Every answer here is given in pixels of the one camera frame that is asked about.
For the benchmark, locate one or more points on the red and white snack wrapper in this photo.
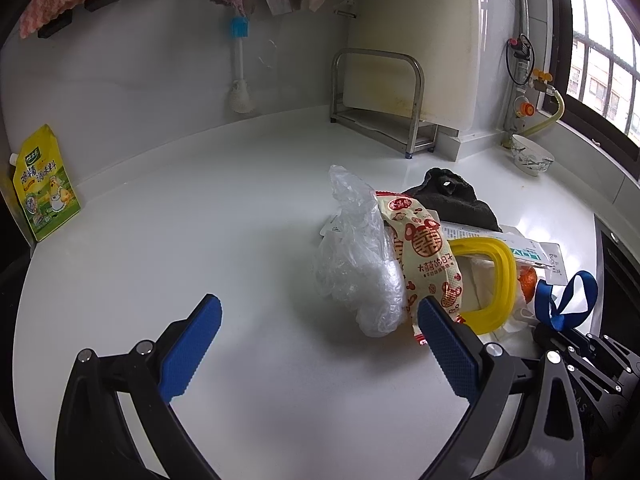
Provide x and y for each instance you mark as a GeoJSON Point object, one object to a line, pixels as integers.
{"type": "Point", "coordinates": [425, 250]}

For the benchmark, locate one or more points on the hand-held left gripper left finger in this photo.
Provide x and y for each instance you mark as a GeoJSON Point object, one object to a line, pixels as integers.
{"type": "Point", "coordinates": [192, 345]}

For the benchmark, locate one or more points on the yellow seasoning pouch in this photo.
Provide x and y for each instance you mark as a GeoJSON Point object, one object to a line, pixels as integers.
{"type": "Point", "coordinates": [45, 185]}

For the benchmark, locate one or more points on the steel cutting board rack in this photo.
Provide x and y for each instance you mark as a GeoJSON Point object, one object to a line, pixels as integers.
{"type": "Point", "coordinates": [419, 90]}

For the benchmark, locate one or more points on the blue and white bottle brush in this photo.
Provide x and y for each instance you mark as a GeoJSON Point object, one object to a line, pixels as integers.
{"type": "Point", "coordinates": [239, 60]}

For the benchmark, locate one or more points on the black kitchen sink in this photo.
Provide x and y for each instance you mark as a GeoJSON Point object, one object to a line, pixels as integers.
{"type": "Point", "coordinates": [620, 270]}

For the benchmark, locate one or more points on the white cutting board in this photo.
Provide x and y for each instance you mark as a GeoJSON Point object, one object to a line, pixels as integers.
{"type": "Point", "coordinates": [425, 20]}

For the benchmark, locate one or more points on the small orange object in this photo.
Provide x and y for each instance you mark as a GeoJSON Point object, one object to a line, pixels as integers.
{"type": "Point", "coordinates": [527, 282]}

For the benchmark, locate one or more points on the white patterned bowl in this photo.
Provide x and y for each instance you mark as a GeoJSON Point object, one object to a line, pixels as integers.
{"type": "Point", "coordinates": [530, 160]}

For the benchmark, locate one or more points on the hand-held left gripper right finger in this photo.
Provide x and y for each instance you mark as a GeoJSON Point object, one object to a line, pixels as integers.
{"type": "Point", "coordinates": [445, 350]}

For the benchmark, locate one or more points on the black cloth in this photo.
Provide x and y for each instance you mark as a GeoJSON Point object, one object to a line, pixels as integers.
{"type": "Point", "coordinates": [465, 205]}

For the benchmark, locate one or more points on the clear plastic bag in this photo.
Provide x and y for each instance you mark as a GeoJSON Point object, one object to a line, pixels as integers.
{"type": "Point", "coordinates": [360, 260]}

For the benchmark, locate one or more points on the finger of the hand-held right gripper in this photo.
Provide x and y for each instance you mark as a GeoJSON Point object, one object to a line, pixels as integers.
{"type": "Point", "coordinates": [547, 335]}

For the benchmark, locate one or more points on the window with metal bars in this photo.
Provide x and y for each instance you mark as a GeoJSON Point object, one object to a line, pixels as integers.
{"type": "Point", "coordinates": [600, 35]}

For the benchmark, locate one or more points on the white package with teal print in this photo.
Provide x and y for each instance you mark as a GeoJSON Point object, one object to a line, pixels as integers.
{"type": "Point", "coordinates": [525, 252]}

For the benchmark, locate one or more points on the yellow plastic lid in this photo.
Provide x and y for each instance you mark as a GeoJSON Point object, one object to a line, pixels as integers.
{"type": "Point", "coordinates": [505, 270]}

